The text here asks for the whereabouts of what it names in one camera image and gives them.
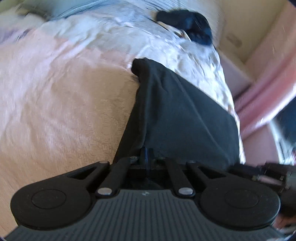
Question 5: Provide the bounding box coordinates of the black garment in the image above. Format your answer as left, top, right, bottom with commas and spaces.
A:
114, 58, 240, 170

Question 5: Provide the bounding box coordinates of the pink bed quilt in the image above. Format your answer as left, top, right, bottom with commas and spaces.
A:
1, 30, 138, 235

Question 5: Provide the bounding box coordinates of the dark blue striped garment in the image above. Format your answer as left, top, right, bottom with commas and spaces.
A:
156, 10, 213, 46

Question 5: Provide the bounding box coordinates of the right hand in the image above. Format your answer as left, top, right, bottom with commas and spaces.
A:
273, 214, 295, 235

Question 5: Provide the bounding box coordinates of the light blue striped bedsheet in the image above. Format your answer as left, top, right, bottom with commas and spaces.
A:
27, 1, 245, 163

